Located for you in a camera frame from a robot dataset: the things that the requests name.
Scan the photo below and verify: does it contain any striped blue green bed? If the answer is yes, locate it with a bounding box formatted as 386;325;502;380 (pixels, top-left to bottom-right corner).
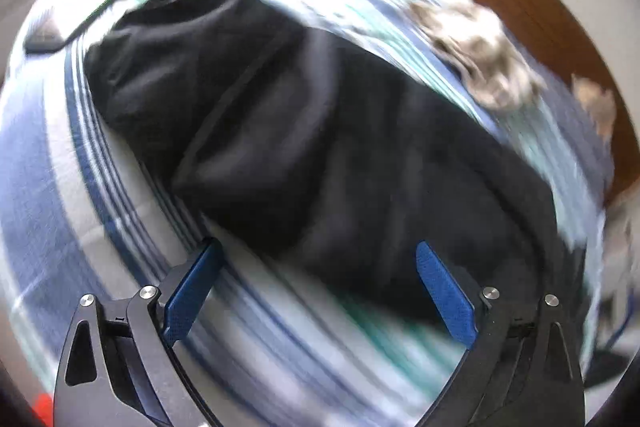
0;0;608;427

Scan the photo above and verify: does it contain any blue checked pillow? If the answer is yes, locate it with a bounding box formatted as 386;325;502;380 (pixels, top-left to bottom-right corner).
520;52;616;208

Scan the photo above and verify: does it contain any black puffer jacket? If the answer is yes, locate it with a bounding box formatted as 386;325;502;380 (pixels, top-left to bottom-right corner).
85;0;596;358

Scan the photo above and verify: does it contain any wooden headboard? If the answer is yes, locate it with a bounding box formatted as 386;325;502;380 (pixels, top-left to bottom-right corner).
470;0;633;208

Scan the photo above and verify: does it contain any red bed base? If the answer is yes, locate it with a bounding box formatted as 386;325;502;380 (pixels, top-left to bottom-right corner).
32;397;54;427

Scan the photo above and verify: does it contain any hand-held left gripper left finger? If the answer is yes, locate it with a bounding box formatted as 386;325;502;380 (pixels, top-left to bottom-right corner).
52;237;225;427

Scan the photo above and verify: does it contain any striped pillow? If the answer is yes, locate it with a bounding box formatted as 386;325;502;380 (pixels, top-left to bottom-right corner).
572;77;618;142

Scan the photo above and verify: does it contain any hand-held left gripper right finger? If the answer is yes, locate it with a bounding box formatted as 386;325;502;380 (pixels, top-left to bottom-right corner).
415;241;586;427

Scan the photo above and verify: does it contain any beige garment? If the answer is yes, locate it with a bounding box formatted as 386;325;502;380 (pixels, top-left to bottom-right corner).
395;0;546;110

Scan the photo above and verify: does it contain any flat rectangular pad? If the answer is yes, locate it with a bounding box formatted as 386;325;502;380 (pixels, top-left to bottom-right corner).
25;14;71;55

